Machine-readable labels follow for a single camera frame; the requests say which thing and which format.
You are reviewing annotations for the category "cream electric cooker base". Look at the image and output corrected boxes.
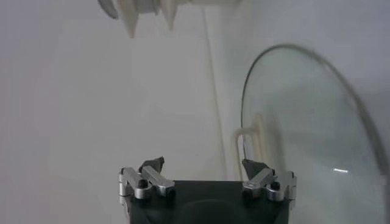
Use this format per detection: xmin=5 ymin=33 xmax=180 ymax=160
xmin=160 ymin=0 xmax=241 ymax=31

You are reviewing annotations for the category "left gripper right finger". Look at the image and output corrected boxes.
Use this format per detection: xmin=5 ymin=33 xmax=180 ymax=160
xmin=241 ymin=158 xmax=297 ymax=202

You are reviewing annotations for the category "round glass pot lid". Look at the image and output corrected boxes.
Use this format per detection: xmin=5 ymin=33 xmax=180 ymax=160
xmin=233 ymin=43 xmax=390 ymax=224

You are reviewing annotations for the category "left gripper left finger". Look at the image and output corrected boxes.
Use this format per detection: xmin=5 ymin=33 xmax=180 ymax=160
xmin=118 ymin=156 xmax=177 ymax=200

